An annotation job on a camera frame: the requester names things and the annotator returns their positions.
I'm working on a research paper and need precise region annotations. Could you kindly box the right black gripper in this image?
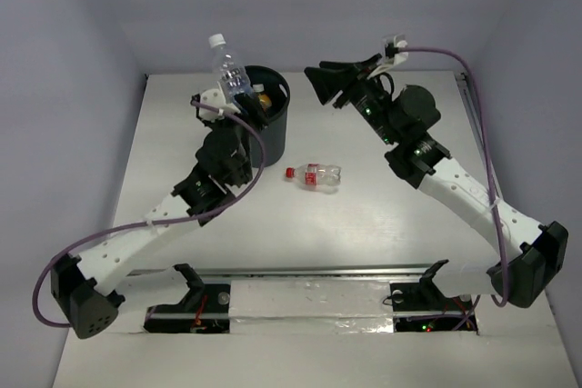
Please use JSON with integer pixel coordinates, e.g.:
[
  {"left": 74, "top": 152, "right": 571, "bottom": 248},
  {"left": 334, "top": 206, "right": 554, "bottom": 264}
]
[{"left": 306, "top": 54, "right": 400, "bottom": 145}]

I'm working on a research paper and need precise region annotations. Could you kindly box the clear unlabelled plastic bottle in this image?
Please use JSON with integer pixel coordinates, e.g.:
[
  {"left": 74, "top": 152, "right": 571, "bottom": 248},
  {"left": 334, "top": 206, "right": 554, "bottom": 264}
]
[{"left": 208, "top": 34, "right": 254, "bottom": 103}]

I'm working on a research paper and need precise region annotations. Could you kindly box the orange juice bottle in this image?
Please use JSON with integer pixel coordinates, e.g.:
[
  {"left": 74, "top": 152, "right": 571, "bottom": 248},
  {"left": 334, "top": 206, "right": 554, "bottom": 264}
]
[{"left": 252, "top": 84, "right": 273, "bottom": 114}]

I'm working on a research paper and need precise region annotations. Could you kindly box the red label clear bottle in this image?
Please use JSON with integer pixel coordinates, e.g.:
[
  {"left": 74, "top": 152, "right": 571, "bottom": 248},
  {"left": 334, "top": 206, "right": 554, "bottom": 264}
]
[{"left": 285, "top": 163, "right": 342, "bottom": 192}]

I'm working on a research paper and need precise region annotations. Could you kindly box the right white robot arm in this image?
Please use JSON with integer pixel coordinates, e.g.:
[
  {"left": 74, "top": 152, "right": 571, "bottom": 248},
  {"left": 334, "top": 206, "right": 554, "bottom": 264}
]
[{"left": 304, "top": 55, "right": 568, "bottom": 308}]

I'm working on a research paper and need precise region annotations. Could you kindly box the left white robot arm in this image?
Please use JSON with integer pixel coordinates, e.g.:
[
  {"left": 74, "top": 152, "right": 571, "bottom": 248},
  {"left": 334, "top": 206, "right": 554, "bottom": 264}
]
[{"left": 45, "top": 94, "right": 268, "bottom": 339}]

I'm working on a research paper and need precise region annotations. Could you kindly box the black plastic waste bin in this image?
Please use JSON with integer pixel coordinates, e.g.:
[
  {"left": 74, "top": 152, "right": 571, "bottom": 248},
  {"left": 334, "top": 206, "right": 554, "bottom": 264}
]
[{"left": 240, "top": 65, "right": 290, "bottom": 167}]

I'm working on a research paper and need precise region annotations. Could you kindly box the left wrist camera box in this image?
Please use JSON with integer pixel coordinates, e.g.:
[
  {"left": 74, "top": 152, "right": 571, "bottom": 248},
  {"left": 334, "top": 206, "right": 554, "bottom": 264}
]
[{"left": 190, "top": 88, "right": 240, "bottom": 114}]

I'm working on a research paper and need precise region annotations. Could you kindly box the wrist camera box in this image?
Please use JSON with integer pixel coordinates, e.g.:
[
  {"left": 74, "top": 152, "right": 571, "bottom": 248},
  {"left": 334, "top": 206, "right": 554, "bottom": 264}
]
[
  {"left": 190, "top": 88, "right": 240, "bottom": 114},
  {"left": 382, "top": 34, "right": 408, "bottom": 69}
]

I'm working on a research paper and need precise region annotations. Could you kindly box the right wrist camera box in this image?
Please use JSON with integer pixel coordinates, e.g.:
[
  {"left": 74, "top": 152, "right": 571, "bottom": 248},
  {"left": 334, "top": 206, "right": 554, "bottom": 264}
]
[{"left": 382, "top": 34, "right": 408, "bottom": 69}]

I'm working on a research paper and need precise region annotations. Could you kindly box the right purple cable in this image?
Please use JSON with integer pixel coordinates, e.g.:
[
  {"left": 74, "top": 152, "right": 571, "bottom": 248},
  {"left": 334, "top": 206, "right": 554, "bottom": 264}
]
[{"left": 395, "top": 45, "right": 508, "bottom": 330}]

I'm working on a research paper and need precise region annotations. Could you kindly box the purple cable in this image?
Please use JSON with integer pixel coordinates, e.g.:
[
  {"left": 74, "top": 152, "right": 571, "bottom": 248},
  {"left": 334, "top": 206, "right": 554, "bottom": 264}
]
[
  {"left": 395, "top": 45, "right": 508, "bottom": 330},
  {"left": 35, "top": 99, "right": 267, "bottom": 328}
]

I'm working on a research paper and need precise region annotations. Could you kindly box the metal rail right side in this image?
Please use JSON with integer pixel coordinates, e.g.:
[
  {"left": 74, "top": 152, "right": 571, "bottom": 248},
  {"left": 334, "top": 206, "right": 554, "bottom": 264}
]
[{"left": 456, "top": 72, "right": 524, "bottom": 262}]

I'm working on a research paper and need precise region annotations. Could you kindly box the metal rail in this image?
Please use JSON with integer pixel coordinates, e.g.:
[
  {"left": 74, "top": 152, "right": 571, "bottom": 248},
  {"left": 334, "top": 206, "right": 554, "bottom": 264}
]
[
  {"left": 93, "top": 263, "right": 524, "bottom": 279},
  {"left": 456, "top": 72, "right": 524, "bottom": 262}
]

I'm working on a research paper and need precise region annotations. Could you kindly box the metal rail front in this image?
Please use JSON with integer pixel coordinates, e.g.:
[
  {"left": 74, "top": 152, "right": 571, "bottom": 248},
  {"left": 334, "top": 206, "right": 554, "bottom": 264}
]
[{"left": 93, "top": 263, "right": 524, "bottom": 279}]

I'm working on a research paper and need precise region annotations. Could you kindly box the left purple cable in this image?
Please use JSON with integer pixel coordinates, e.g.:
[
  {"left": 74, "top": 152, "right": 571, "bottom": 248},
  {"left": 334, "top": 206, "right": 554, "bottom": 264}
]
[{"left": 35, "top": 99, "right": 267, "bottom": 328}]

